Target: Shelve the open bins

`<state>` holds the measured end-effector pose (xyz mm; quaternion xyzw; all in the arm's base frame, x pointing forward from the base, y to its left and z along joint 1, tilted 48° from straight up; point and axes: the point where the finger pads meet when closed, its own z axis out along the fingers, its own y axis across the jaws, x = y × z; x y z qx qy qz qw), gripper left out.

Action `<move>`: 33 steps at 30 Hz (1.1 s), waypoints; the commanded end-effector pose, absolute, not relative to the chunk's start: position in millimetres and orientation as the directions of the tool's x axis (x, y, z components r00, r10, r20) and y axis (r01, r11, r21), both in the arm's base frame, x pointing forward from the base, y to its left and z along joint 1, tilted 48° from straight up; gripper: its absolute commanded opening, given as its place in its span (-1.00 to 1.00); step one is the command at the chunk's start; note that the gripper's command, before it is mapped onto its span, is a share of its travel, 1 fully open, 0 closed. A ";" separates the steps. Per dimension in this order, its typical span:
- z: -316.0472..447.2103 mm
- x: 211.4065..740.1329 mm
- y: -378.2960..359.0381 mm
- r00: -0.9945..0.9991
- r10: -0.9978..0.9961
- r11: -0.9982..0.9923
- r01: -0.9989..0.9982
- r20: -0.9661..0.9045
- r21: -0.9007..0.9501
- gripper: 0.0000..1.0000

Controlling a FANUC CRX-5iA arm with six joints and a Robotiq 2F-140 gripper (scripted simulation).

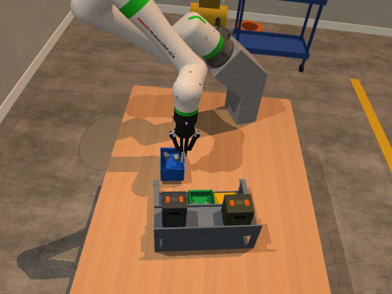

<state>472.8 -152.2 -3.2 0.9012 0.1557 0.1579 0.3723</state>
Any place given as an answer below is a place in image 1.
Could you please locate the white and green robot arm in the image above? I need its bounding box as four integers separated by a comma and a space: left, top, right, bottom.
70, 0, 234, 127

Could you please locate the grey shelf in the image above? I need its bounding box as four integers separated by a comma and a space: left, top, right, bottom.
153, 179, 263, 252

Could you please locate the black rectangular case with oval handle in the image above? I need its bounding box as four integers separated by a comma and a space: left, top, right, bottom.
162, 191, 187, 227

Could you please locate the blue bin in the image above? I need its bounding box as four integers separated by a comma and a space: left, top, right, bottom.
160, 147, 184, 181

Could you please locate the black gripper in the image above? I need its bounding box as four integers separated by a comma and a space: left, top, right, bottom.
169, 123, 200, 163

